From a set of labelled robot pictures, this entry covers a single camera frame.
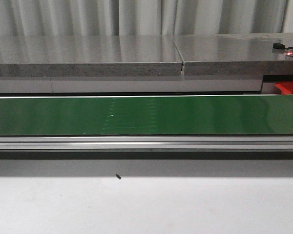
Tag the grey stone counter slab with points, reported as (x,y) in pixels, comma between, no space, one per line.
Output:
(89,56)

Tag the green conveyor belt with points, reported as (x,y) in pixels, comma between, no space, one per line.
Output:
(189,115)

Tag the red plate tray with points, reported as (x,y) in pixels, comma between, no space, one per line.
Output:
(286,87)

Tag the black connector plug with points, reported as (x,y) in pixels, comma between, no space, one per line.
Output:
(279,46)

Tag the grey pleated curtain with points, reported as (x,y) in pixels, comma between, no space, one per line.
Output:
(140,17)

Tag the aluminium conveyor side rail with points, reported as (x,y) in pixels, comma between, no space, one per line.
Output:
(167,143)

